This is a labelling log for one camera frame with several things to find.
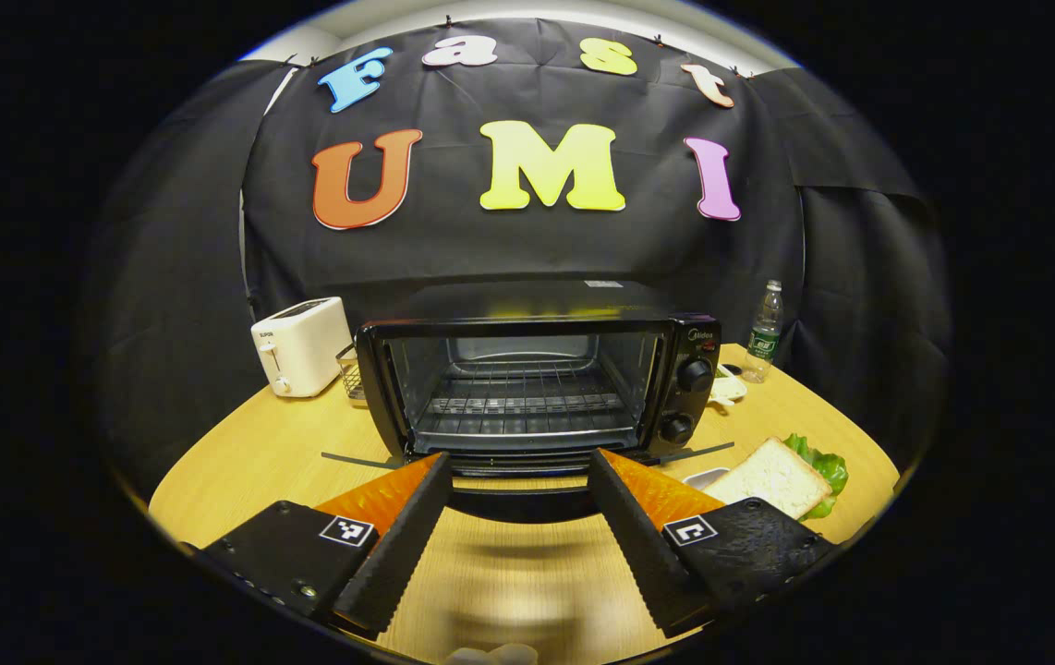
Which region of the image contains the black backdrop cloth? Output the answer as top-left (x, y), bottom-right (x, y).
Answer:
top-left (84, 18), bottom-right (953, 481)

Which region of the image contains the white divided bean dish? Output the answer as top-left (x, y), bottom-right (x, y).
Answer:
top-left (710, 363), bottom-right (748, 407)

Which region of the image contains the lettuce sandwich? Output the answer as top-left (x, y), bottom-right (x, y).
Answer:
top-left (703, 432), bottom-right (850, 521)

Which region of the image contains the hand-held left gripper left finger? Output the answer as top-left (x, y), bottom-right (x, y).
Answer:
top-left (200, 452), bottom-right (453, 638)

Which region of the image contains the small wire basket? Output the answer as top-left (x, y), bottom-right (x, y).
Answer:
top-left (336, 344), bottom-right (370, 409)

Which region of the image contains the black electric oven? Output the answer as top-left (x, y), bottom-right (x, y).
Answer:
top-left (320, 280), bottom-right (736, 525)

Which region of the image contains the white toaster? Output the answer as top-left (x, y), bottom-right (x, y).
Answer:
top-left (250, 296), bottom-right (355, 399)

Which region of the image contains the clear water bottle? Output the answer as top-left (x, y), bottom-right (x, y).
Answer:
top-left (743, 280), bottom-right (784, 384)

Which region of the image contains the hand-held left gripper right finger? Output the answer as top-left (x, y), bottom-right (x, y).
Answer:
top-left (588, 448), bottom-right (838, 638)

